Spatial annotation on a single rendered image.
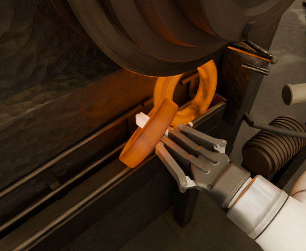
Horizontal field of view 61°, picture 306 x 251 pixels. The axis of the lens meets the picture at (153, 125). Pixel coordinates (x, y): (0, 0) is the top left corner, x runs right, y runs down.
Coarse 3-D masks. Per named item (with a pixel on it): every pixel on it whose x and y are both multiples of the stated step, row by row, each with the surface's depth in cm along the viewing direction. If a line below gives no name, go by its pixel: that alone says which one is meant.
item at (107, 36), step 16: (64, 0) 26; (80, 0) 26; (96, 0) 27; (80, 16) 27; (96, 16) 29; (96, 32) 30; (112, 32) 31; (112, 48) 33; (128, 48) 34; (224, 48) 50; (128, 64) 36; (144, 64) 38; (160, 64) 40; (176, 64) 43; (192, 64) 46
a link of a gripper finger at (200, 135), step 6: (180, 126) 51; (186, 126) 51; (186, 132) 50; (192, 132) 50; (198, 132) 50; (192, 138) 51; (198, 138) 50; (204, 138) 49; (210, 138) 49; (216, 138) 49; (204, 144) 50; (210, 144) 49; (222, 144) 48
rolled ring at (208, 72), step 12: (204, 72) 62; (216, 72) 64; (156, 84) 56; (168, 84) 55; (204, 84) 65; (216, 84) 66; (156, 96) 57; (168, 96) 56; (204, 96) 65; (192, 108) 66; (204, 108) 67; (180, 120) 62
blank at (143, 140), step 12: (156, 108) 49; (168, 108) 46; (156, 120) 44; (168, 120) 45; (144, 132) 44; (156, 132) 44; (132, 144) 45; (144, 144) 44; (120, 156) 49; (132, 156) 46; (144, 156) 45
